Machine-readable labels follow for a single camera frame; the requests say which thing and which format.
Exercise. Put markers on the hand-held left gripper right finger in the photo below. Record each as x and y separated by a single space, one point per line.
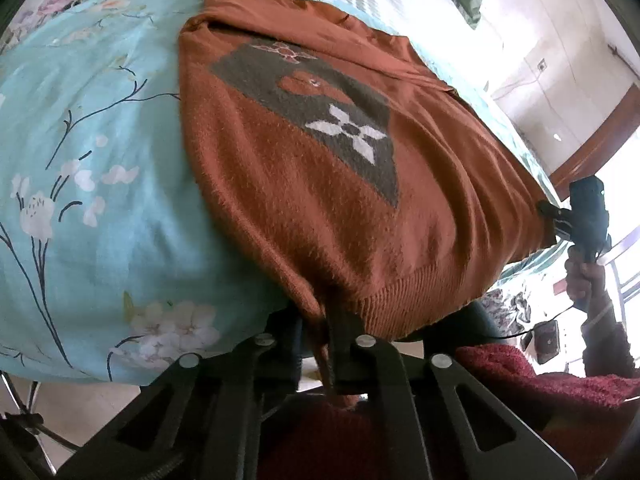
345 360

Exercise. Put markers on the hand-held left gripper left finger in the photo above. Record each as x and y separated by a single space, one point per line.
280 355

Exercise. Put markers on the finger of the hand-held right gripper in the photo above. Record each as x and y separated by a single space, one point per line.
554 217

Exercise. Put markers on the rust orange knit sweater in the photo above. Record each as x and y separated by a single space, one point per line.
310 210

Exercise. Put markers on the person's right forearm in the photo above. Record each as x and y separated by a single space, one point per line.
607 340

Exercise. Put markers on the person's right hand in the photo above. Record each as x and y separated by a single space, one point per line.
582 280

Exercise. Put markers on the small black device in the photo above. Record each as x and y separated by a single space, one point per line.
544 342

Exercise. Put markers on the person's red fleece clothing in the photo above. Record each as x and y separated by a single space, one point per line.
540 400

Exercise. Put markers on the teal floral blanket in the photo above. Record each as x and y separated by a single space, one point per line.
100 170

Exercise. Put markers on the brown wooden door frame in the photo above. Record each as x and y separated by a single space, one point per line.
600 145

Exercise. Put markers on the wall socket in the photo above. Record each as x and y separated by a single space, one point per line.
541 65

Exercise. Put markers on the metal chair frame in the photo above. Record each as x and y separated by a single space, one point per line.
30 420

